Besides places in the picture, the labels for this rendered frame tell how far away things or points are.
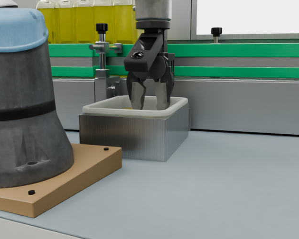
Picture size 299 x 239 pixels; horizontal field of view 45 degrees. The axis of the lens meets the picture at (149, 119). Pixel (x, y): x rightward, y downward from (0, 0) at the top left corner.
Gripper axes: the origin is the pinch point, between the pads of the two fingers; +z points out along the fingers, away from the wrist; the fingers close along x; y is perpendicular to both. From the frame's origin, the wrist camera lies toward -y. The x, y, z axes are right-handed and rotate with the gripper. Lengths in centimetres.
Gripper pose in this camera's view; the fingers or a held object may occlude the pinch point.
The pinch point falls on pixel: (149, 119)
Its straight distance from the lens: 75.9
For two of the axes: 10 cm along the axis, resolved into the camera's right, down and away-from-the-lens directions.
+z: 0.0, 9.8, 1.8
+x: -9.5, -0.6, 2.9
